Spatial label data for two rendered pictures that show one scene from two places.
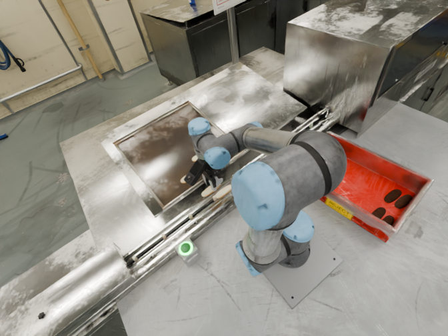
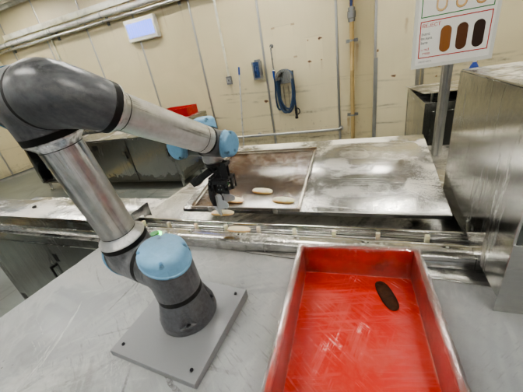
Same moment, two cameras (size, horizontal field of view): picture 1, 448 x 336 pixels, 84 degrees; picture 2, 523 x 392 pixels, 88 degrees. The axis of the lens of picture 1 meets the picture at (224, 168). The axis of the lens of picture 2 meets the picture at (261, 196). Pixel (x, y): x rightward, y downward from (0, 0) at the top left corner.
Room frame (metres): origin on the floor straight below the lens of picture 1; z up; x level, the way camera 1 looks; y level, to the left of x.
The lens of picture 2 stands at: (0.25, -0.78, 1.42)
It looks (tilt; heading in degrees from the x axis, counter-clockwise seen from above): 26 degrees down; 54
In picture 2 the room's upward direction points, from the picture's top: 10 degrees counter-clockwise
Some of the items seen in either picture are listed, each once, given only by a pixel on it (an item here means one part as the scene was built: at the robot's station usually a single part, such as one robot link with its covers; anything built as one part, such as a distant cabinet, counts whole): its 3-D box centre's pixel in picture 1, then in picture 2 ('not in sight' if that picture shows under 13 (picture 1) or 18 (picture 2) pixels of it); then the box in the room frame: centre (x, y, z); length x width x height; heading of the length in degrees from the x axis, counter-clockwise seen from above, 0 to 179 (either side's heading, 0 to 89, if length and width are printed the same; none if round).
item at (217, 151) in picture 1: (218, 149); (190, 143); (0.59, 0.01, 1.23); 0.11 x 0.11 x 0.08; 19
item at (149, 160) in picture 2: not in sight; (124, 148); (1.23, 4.26, 0.51); 3.00 x 1.26 x 1.03; 121
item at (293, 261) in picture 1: (291, 243); (184, 299); (0.37, -0.19, 0.90); 0.15 x 0.15 x 0.10
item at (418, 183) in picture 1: (353, 179); (357, 329); (0.61, -0.56, 0.88); 0.49 x 0.34 x 0.10; 34
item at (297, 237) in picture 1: (293, 231); (167, 266); (0.36, -0.19, 1.01); 0.13 x 0.12 x 0.14; 109
